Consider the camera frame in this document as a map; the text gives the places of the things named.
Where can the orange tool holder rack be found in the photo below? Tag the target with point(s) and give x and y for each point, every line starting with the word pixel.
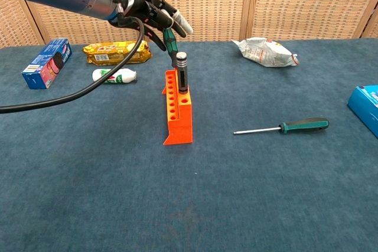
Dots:
pixel 180 128

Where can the long blue cookie box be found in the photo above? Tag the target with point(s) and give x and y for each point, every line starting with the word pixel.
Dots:
pixel 44 66

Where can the blue chocolate chip cookie box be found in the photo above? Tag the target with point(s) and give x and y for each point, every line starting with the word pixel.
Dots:
pixel 366 107

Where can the large green-black screwdriver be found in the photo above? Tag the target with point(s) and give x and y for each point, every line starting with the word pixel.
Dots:
pixel 304 125

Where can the gold biscuit packet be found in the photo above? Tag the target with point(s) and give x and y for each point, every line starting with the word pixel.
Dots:
pixel 106 52

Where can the small white bottle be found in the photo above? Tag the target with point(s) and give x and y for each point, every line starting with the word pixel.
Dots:
pixel 127 75

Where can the woven wicker folding screen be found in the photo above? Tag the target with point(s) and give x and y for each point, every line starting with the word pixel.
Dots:
pixel 295 1

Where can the blue felt table cover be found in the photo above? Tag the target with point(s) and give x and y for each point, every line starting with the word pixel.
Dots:
pixel 236 193

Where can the crumpled white snack bag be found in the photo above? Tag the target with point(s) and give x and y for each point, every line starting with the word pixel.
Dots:
pixel 263 52

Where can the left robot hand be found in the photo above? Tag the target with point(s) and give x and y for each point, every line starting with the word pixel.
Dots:
pixel 141 4

